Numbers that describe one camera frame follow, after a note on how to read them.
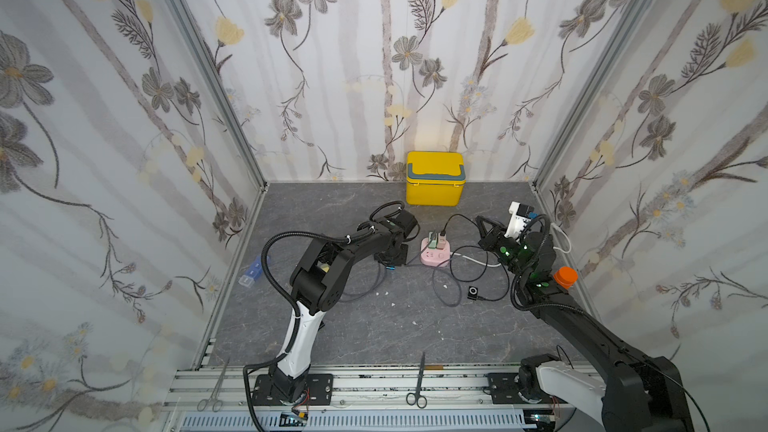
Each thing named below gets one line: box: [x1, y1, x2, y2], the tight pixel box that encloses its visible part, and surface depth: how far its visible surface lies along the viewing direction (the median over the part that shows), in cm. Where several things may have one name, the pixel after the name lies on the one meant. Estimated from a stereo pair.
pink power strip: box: [420, 237, 451, 267], surface depth 98 cm
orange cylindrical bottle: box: [553, 266, 579, 290], surface depth 86 cm
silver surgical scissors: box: [196, 357, 230, 413], surface depth 74 cm
